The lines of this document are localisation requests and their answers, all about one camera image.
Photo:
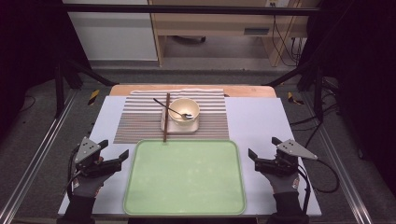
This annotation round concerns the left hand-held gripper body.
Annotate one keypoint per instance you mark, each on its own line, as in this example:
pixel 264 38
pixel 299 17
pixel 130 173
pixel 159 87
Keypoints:
pixel 88 152

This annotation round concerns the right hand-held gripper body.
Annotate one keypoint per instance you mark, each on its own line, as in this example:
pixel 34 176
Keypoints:
pixel 292 149

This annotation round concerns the green plastic tray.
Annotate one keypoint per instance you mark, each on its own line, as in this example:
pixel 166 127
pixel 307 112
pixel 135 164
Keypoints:
pixel 186 180

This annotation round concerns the white square plate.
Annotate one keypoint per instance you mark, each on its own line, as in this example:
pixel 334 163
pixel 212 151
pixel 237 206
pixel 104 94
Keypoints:
pixel 186 129

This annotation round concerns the metal spoon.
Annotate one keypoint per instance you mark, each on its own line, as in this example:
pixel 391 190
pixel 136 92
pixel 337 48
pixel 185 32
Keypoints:
pixel 187 116

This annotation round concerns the cream ceramic bowl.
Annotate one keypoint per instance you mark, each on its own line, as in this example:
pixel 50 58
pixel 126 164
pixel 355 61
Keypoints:
pixel 190 105

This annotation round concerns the person's right hand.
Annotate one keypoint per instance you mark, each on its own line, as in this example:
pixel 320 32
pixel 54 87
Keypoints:
pixel 285 183

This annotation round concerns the person's left hand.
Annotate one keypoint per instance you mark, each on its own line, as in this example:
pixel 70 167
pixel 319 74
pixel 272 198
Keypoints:
pixel 88 186

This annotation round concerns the striped woven placemat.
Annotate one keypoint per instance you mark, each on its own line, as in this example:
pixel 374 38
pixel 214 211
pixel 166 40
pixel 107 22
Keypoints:
pixel 140 124

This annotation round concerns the black metal stand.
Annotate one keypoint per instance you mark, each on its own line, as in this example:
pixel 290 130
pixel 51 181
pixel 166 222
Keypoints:
pixel 318 93
pixel 59 90

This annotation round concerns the white cabinet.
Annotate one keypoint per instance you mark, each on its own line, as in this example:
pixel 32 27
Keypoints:
pixel 112 37

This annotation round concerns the blue-grey desk label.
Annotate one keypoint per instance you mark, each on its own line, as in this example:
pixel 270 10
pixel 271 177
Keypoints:
pixel 256 31

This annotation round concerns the dark curtain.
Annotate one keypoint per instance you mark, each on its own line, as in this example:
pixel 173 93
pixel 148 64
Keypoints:
pixel 367 62
pixel 28 46

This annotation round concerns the dark rounded object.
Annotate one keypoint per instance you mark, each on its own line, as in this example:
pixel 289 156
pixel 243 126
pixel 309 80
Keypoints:
pixel 190 39

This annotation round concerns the light wooden desk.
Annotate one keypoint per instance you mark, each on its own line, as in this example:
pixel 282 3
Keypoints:
pixel 202 26

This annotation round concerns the aluminium rail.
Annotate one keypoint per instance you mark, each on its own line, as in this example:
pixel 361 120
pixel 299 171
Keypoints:
pixel 31 174
pixel 342 174

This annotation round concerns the black metal frame bar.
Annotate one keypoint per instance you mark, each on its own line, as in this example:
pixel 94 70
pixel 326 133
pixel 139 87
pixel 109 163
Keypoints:
pixel 186 9

